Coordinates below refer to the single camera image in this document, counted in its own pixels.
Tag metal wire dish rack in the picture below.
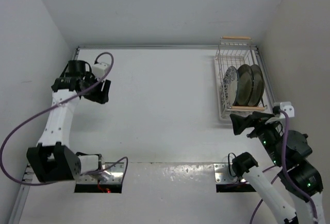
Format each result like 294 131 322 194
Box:
214 36 267 119

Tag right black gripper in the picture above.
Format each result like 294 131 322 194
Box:
229 110 282 165

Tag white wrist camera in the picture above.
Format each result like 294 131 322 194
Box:
91 62 110 78
273 101 295 119

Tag striped dark rim plate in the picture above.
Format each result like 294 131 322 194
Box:
234 64 254 106

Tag blue floral plate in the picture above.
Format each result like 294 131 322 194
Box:
223 66 239 107

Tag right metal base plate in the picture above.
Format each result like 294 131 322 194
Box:
213 162 246 184

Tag metal base plate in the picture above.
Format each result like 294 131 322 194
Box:
76 162 125 185
213 162 246 184

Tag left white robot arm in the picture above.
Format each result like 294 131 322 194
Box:
26 60 111 183

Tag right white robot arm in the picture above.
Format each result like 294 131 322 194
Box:
230 107 325 223

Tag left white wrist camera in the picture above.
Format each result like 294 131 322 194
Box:
91 62 110 78

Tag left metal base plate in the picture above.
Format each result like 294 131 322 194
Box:
76 162 125 185

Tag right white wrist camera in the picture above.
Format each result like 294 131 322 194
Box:
273 101 295 119

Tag plain dark rim plate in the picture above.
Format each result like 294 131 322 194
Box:
248 64 265 107

